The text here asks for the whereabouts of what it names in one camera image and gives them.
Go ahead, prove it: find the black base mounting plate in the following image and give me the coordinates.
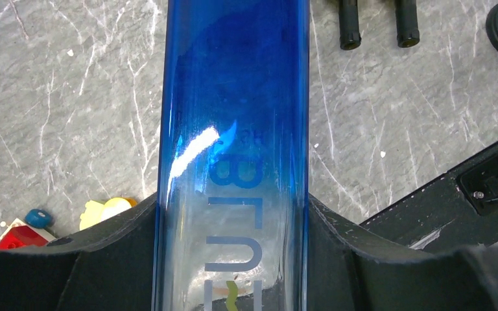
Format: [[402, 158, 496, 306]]
[[361, 141, 498, 253]]

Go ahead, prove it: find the green labelled wine bottle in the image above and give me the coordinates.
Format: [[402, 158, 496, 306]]
[[394, 0, 420, 48]]

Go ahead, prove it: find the blue water bottle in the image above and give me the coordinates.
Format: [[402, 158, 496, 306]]
[[152, 1, 309, 310]]

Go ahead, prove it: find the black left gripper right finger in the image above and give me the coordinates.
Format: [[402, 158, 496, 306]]
[[307, 197, 498, 310]]

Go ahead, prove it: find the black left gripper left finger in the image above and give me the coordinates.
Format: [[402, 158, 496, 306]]
[[0, 195, 157, 310]]

